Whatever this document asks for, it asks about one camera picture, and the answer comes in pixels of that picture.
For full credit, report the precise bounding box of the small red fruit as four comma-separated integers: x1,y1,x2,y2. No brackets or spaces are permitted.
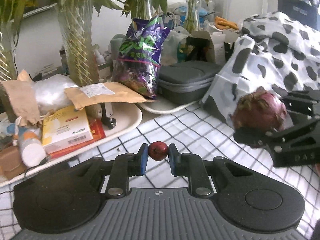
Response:
148,141,169,161

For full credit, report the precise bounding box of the red dragon fruit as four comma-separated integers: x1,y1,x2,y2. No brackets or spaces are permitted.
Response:
230,87,287,133

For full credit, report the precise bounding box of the red flat box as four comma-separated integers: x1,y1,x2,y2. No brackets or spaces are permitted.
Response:
48,119,105,159

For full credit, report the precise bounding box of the white oval tray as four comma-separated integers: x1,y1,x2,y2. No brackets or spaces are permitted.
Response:
1,103,143,188

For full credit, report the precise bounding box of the yellow white box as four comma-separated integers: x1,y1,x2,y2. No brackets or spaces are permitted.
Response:
42,106,92,154

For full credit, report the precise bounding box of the grey zip case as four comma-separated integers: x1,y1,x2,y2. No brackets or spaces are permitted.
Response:
158,61,222,105

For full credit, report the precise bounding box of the brown padded envelope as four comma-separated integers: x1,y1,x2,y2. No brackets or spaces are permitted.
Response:
64,82,154,110

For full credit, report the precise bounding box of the white round bottle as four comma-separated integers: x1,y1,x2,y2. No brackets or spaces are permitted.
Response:
18,131,47,167

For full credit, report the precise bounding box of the cow print cloth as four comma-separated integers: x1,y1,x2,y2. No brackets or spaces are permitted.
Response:
200,12,319,125

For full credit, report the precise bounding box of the purple snack bag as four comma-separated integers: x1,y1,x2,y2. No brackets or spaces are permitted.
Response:
112,15,170,100

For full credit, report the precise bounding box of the white plastic bag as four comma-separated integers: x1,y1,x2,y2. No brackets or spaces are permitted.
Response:
31,74,78,115

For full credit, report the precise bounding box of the brown leather pouch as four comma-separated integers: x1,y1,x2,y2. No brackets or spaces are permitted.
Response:
0,146,27,180

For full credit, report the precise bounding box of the crumpled brown paper bag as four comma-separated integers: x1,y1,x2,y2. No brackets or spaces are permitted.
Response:
1,70,41,126

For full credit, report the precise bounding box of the left glass vase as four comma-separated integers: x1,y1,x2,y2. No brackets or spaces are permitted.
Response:
1,22,17,122

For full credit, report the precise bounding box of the glass vase with stems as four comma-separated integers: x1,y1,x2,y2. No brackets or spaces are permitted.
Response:
57,0,99,86

